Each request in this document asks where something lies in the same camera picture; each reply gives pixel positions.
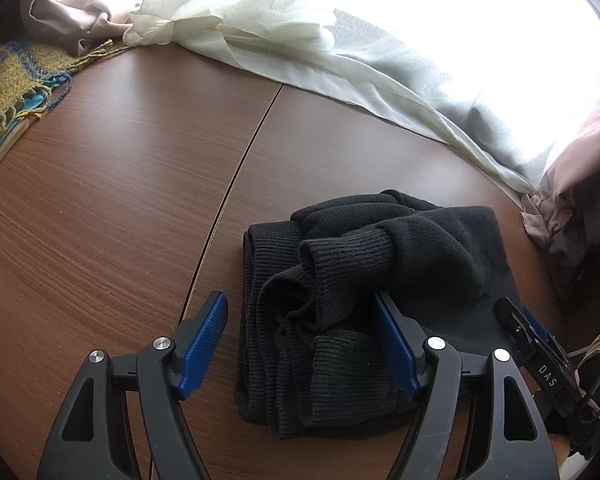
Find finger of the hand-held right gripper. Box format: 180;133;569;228
495;297;537;365
521;305;556;350

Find yellow plaid fringed blanket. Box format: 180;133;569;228
0;40;131;143

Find black pants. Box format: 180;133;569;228
235;189;526;441

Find teal cloth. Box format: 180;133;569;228
0;74;53;173

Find mauve blackout curtain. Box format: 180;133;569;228
27;0;138;57
520;102;600;303

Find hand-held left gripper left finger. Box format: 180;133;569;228
36;290;229;480

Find white sheer curtain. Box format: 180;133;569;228
122;0;600;196

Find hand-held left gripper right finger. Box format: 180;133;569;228
372;292;561;480

